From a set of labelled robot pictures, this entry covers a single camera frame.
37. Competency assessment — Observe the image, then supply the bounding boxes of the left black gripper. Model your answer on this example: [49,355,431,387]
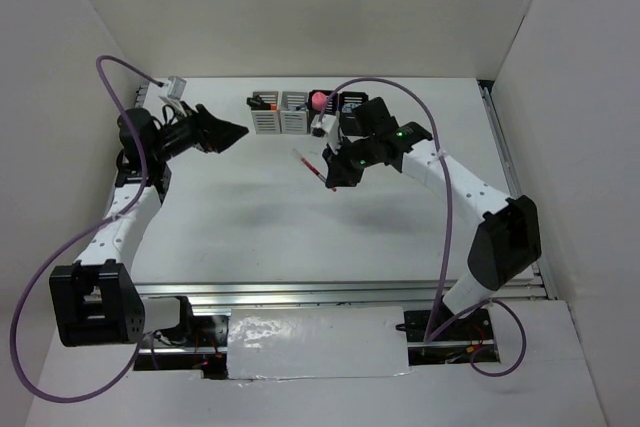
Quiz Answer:
[152,101,249,162]

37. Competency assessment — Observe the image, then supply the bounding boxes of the white slotted container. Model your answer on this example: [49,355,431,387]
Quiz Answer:
[279,91,309,135]
[250,91,281,135]

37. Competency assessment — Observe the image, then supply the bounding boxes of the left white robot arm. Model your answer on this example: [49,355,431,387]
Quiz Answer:
[49,105,249,347]

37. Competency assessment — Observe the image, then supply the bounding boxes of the pink cap glue bottle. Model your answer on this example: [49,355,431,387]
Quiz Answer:
[310,90,329,112]

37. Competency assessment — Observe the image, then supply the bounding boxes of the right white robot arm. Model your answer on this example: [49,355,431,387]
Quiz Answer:
[312,98,541,339]

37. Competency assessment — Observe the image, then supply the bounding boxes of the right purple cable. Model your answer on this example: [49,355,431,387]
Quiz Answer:
[319,77,528,378]

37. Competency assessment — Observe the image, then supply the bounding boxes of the left white slotted container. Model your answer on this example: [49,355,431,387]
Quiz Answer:
[250,91,281,135]

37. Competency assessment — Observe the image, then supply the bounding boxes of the aluminium frame rail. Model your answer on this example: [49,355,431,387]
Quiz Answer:
[131,78,543,305]

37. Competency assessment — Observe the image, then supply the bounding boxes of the right black slotted container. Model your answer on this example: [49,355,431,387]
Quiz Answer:
[338,91,369,120]

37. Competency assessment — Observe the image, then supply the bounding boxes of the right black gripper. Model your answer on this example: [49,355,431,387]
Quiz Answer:
[322,134,378,188]

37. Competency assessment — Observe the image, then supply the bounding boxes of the blue glue bottle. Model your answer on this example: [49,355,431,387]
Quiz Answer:
[341,103,360,115]

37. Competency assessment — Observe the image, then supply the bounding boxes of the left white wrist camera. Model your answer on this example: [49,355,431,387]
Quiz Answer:
[158,76,187,108]

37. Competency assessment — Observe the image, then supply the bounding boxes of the black slotted container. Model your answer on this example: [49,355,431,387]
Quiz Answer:
[338,91,369,120]
[310,91,339,137]

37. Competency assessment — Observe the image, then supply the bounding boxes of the left black slotted container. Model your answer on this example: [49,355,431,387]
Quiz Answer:
[310,91,339,137]

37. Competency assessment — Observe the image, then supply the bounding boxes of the white taped cover panel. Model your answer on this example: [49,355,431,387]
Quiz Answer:
[227,306,411,380]

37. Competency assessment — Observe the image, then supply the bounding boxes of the red pen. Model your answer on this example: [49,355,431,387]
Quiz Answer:
[293,148,326,185]

